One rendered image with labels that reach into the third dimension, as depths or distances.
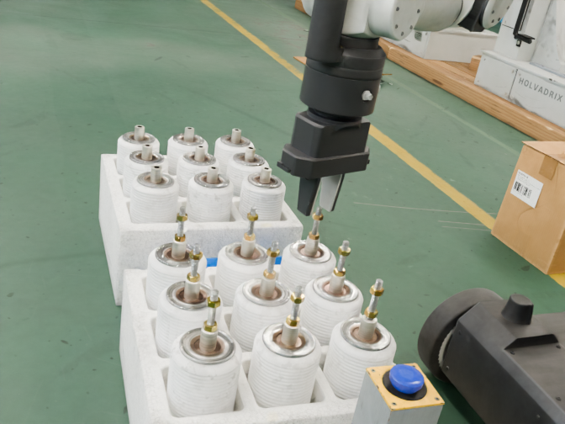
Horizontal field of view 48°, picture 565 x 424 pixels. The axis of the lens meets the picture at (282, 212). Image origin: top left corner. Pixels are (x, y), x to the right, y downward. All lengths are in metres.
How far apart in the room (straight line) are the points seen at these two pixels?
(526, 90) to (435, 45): 0.93
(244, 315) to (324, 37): 0.47
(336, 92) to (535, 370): 0.62
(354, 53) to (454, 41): 3.52
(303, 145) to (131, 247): 0.64
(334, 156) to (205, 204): 0.61
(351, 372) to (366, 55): 0.46
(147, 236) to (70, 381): 0.31
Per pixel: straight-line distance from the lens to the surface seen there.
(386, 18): 0.68
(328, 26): 0.68
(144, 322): 1.03
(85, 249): 1.56
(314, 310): 1.02
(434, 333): 1.24
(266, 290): 0.98
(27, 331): 1.31
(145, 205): 1.30
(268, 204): 1.36
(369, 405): 0.79
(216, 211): 1.33
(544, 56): 3.57
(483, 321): 1.19
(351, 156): 0.76
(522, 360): 1.14
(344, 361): 0.94
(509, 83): 3.48
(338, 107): 0.71
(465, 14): 0.91
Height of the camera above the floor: 0.79
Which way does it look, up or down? 26 degrees down
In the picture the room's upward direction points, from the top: 10 degrees clockwise
